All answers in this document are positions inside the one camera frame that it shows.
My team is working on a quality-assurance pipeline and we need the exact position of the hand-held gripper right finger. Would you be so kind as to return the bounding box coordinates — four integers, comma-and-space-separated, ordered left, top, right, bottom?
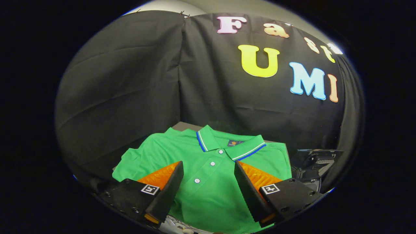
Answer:
234, 160, 324, 228

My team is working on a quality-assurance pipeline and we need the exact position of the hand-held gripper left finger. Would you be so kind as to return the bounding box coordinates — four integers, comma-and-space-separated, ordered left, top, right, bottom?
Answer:
97, 161, 184, 225

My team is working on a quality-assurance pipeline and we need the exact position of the small ceiling light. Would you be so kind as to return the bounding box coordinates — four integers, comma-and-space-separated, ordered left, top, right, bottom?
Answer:
328, 42, 344, 55

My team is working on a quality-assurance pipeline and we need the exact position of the grey cabinet box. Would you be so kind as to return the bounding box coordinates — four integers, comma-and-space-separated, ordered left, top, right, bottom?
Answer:
112, 122, 288, 171

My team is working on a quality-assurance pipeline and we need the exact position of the black backdrop cloth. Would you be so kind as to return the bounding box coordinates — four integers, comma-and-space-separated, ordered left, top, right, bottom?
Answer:
55, 10, 364, 195

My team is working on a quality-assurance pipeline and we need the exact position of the green polo shirt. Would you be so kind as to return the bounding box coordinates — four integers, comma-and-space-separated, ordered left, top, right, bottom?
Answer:
112, 125, 293, 234

